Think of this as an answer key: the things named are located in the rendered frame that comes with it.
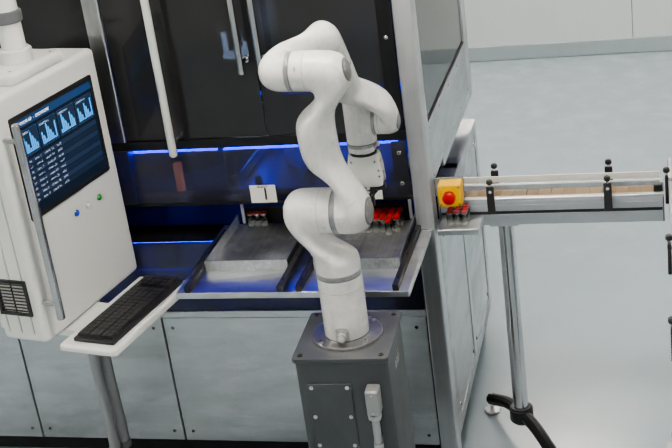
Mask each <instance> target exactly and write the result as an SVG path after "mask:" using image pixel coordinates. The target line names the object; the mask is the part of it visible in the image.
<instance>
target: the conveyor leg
mask: <svg viewBox="0 0 672 448"><path fill-rule="evenodd" d="M493 226H498V230H499V242H500V253H501V265H502V277H503V289H504V300H505V312H506V324H507V335H508V347H509V359H510V370H511V382H512V394H513V405H514V408H515V409H517V410H524V409H526V408H528V394H527V382H526V369H525V357H524V344H523V332H522V319H521V307H520V294H519V282H518V269H517V257H516V244H515V232H514V226H519V224H515V225H490V227H493Z"/></svg>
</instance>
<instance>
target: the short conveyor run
mask: <svg viewBox="0 0 672 448"><path fill-rule="evenodd" d="M611 163H612V160H611V159H606V160H605V164H606V165H607V166H605V167H604V168H605V173H578V174H549V175H519V176H499V173H498V170H496V168H497V164H496V163H492V164H491V168H492V169H493V170H491V176H489V177H464V184H467V183H486V184H467V185H464V187H465V199H464V202H463V204H469V208H470V215H483V218H484V221H483V224H482V225H515V224H557V223H599V222H641V221H665V208H664V180H663V178H654V179H622V180H613V179H621V178H652V177H660V171H638V172H613V168H612V166H610V164H611ZM590 179H604V180H591V181H560V182H529V183H499V182H528V181H559V180H590Z"/></svg>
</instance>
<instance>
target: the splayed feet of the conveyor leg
mask: <svg viewBox="0 0 672 448"><path fill-rule="evenodd" d="M486 401H487V402H488V404H489V405H488V406H486V407H485V408H484V412H485V413H486V414H488V415H497V414H499V413H500V412H501V407H504V408H506V409H508V410H509V411H510V420H511V421H512V422H513V423H515V424H517V425H526V427H527V428H528V429H529V430H530V431H531V433H532V434H533V436H534V437H535V438H536V440H537V441H538V443H539V445H540V446H541V448H556V446H555V445H554V443H553V441H552V440H551V438H550V437H549V435H548V434H547V432H546V431H545V429H544V428H543V427H542V425H541V424H540V423H539V421H538V420H537V419H536V418H535V417H534V414H533V405H532V404H531V403H529V402H528V408H526V409H524V410H517V409H515V408H514V405H513V398H511V397H508V396H505V395H500V394H495V393H493V392H490V393H489V394H488V396H487V399H486Z"/></svg>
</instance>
